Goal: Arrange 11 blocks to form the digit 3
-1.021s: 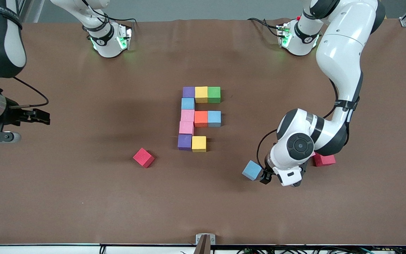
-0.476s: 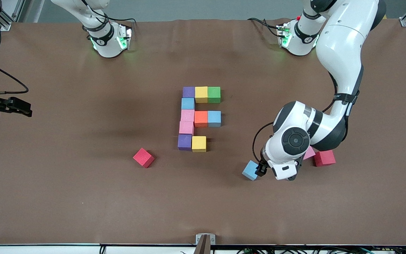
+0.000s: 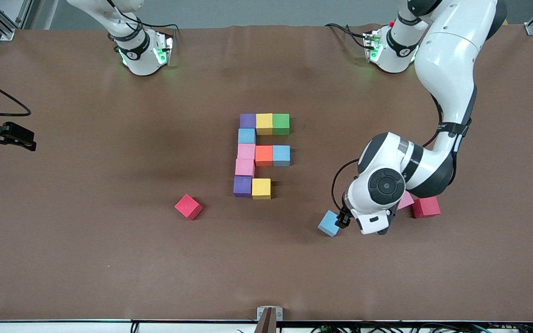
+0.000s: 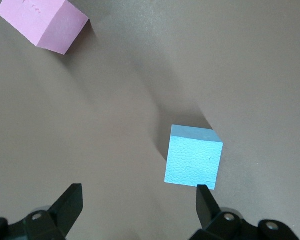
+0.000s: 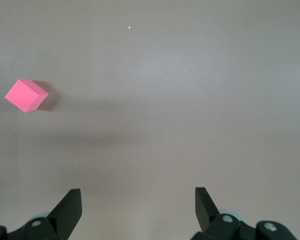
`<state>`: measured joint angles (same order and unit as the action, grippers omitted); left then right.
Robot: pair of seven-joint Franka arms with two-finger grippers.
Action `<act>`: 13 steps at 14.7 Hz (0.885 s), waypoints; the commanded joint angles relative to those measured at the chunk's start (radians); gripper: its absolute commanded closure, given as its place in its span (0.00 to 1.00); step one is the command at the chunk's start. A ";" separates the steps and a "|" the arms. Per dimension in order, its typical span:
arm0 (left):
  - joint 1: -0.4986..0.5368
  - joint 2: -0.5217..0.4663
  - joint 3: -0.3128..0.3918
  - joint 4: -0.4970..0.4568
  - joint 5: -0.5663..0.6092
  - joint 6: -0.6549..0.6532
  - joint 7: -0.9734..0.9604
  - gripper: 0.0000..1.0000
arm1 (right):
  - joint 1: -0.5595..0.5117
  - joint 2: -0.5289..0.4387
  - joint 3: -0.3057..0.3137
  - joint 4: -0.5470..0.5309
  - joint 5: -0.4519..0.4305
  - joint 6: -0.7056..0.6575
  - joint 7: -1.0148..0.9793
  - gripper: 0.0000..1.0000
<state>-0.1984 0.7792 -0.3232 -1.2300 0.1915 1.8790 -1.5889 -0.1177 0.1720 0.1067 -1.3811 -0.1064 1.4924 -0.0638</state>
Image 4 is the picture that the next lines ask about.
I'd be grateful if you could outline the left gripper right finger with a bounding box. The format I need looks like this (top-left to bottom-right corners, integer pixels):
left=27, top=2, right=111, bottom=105
left=196, top=184, right=245, bottom=240

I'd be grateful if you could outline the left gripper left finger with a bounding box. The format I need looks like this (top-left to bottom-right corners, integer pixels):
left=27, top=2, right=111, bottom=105
left=24, top=183, right=84, bottom=240

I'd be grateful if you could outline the light blue foam cube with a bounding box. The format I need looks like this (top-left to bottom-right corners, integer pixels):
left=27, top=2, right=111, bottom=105
left=163, top=124, right=224, bottom=191

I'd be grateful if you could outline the pink foam cube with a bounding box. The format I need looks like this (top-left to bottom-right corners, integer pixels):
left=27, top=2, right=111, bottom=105
left=0, top=0, right=91, bottom=56

